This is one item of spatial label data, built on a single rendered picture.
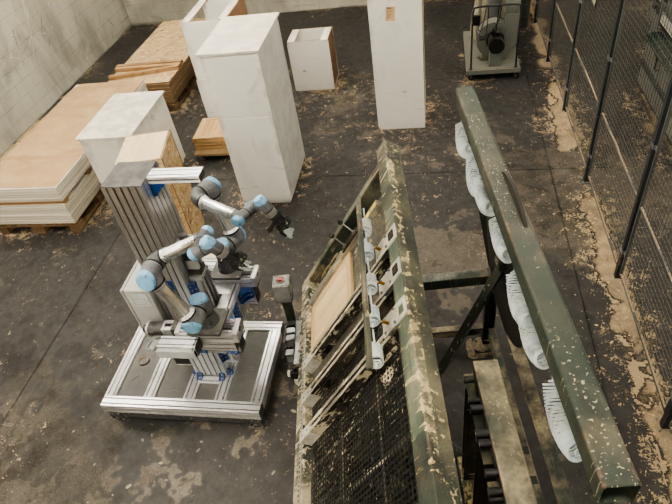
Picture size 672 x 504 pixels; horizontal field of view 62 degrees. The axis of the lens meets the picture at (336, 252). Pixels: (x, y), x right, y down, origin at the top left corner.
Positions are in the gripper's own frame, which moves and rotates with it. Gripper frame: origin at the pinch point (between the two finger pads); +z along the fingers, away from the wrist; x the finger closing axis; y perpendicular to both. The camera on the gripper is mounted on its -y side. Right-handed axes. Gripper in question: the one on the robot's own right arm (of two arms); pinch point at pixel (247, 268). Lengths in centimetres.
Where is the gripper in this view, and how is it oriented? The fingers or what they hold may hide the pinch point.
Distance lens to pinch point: 318.2
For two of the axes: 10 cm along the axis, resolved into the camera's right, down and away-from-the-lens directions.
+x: 1.7, -9.0, 4.1
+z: 5.8, 4.3, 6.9
